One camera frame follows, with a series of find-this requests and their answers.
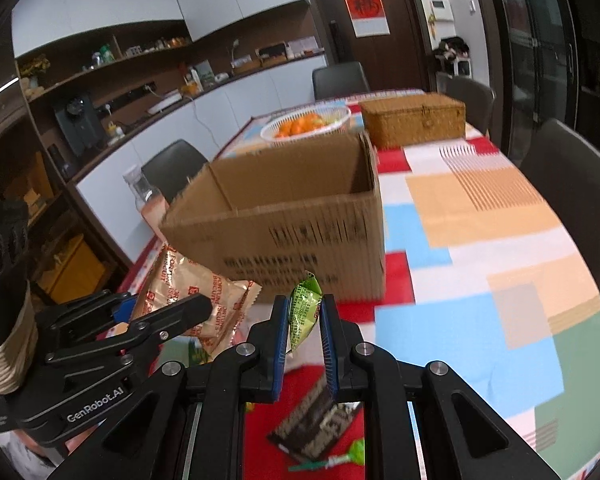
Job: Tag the dark bag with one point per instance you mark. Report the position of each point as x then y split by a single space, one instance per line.
452 45

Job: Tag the green snack packet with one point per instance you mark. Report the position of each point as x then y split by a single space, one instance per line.
302 310

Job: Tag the black framed glass doors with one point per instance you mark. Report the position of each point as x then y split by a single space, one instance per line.
530 60

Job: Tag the woven wicker box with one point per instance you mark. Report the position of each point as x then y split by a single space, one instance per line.
415 120

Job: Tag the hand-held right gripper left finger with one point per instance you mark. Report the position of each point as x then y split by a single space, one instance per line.
280 345

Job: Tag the person's left hand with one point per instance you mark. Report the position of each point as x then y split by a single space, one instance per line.
80 440

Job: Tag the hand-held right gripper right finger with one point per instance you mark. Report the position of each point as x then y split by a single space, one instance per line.
329 350

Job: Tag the clear bottle with orange label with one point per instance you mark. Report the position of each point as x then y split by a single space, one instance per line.
149 207

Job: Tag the white flat tray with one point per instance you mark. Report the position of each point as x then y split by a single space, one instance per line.
162 104

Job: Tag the white plastic fruit basket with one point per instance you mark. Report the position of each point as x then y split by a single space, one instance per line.
341 117

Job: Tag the white desk lamp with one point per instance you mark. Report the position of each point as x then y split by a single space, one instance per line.
235 50

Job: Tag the gold biscuit packet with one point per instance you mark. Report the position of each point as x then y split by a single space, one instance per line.
220 290

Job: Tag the pile of oranges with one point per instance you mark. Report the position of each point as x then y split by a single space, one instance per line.
300 125

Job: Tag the dark brown door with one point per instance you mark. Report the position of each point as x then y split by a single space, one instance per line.
405 35

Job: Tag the brown cardboard box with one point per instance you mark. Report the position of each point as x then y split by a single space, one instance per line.
280 230

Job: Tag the white counter cabinets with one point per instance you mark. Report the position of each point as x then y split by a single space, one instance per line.
130 155

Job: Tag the white wall intercom panel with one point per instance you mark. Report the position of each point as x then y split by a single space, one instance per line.
441 10

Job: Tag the yellow flower bunch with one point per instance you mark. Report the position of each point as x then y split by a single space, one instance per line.
35 65

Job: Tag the white shoe rack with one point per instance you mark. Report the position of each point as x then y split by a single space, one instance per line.
462 67

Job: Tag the green wrapped candy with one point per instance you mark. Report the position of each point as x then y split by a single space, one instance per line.
352 452

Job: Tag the black coffee machine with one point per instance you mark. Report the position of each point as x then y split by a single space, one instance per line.
77 125

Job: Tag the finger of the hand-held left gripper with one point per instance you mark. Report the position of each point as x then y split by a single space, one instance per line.
180 312
125 306

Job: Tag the dark grey dining chair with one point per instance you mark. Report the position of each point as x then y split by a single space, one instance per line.
575 175
472 97
340 80
172 165

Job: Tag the dark brown snack packet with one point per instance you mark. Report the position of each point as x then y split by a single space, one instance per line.
315 425

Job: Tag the red and white door poster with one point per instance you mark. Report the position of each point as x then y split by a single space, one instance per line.
362 5

